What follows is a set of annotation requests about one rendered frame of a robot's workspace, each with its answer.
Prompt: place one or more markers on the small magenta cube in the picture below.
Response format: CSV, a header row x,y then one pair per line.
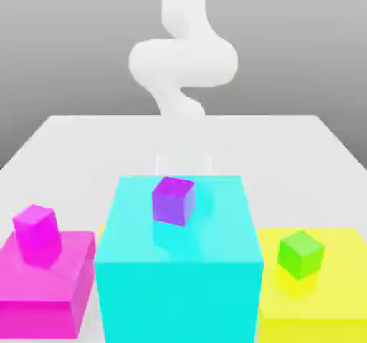
x,y
37,237

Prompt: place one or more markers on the small green cube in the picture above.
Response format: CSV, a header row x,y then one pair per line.
x,y
301,255

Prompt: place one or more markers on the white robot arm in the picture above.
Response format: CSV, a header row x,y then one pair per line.
x,y
183,62

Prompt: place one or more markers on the small purple cube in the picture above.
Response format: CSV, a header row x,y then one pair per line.
x,y
172,204

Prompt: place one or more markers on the large yellow box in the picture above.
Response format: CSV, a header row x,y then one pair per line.
x,y
315,311

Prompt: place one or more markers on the large magenta box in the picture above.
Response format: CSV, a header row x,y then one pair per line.
x,y
43,297

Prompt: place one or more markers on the large cyan box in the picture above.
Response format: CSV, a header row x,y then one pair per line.
x,y
179,285

